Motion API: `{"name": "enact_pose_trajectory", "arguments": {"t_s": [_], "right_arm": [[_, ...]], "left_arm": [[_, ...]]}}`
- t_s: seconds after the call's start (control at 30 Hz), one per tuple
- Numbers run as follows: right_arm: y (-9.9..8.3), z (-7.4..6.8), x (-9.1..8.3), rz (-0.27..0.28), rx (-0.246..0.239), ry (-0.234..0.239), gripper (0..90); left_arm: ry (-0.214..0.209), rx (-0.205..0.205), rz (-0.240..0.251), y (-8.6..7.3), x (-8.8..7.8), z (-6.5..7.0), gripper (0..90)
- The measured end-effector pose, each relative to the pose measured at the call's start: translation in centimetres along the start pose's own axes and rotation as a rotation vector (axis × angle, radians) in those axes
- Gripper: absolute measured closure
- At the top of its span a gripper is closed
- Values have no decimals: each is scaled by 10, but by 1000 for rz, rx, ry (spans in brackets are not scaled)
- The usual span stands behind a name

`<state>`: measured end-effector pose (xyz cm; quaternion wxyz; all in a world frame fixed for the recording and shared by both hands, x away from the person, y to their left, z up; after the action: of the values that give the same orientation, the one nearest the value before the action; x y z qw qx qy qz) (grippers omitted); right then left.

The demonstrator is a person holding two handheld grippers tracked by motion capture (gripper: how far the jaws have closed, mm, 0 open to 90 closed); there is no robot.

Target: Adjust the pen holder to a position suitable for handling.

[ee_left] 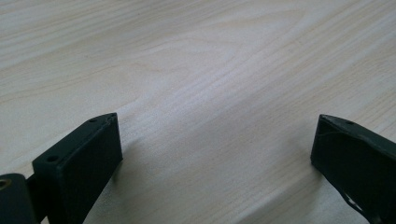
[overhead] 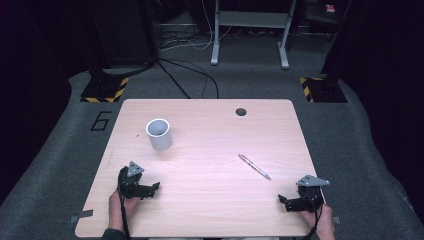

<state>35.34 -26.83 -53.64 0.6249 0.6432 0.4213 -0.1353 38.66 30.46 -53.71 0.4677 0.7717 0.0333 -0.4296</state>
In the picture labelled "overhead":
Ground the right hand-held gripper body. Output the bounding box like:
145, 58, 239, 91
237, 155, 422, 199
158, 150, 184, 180
287, 174, 331, 214

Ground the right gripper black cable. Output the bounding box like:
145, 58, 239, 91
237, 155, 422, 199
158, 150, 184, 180
302, 196, 324, 240

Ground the dark cabinet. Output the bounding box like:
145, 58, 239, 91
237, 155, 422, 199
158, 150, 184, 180
84, 0, 158, 69

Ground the person's left hand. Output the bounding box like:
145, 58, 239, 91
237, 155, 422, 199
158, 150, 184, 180
108, 189, 142, 232

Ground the white floor cable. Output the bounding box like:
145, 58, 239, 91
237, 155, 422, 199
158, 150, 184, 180
159, 0, 234, 52

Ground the white metal stand frame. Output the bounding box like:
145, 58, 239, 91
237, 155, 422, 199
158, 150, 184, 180
210, 0, 298, 70

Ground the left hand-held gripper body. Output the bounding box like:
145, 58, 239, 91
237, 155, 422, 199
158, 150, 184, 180
117, 161, 150, 200

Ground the white cup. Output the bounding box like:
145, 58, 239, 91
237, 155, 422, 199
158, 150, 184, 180
145, 118, 174, 151

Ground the black stand with striped base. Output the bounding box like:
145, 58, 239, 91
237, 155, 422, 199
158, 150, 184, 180
298, 0, 354, 104
79, 0, 130, 104

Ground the silver pen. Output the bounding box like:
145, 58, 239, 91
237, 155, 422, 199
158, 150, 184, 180
237, 153, 272, 181

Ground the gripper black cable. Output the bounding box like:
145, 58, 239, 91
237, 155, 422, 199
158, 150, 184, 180
302, 196, 324, 240
119, 191, 132, 240

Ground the person's right hand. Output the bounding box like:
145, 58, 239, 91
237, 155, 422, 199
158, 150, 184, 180
298, 203, 336, 240

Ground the black floor cable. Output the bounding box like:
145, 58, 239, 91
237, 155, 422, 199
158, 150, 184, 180
155, 59, 192, 100
156, 58, 220, 100

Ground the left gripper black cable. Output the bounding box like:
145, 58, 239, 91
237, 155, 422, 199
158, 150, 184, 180
119, 191, 132, 240

